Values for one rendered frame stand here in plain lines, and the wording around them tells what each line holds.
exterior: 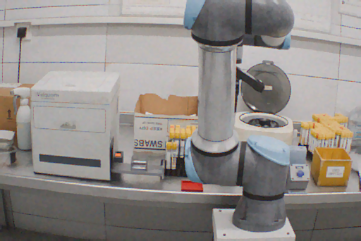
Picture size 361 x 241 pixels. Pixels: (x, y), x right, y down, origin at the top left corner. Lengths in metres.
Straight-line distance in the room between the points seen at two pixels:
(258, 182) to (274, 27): 0.41
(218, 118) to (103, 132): 0.51
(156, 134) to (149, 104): 0.28
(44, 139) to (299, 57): 1.16
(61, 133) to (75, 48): 0.67
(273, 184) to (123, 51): 1.12
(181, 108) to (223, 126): 0.95
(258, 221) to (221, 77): 0.39
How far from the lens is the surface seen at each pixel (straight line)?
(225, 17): 1.08
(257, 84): 1.64
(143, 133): 1.93
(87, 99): 1.61
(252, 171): 1.30
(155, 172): 1.68
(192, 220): 2.46
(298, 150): 1.81
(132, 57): 2.22
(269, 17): 1.09
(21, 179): 1.72
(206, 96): 1.20
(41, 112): 1.66
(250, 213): 1.33
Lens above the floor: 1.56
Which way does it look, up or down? 17 degrees down
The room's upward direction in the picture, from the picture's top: 3 degrees clockwise
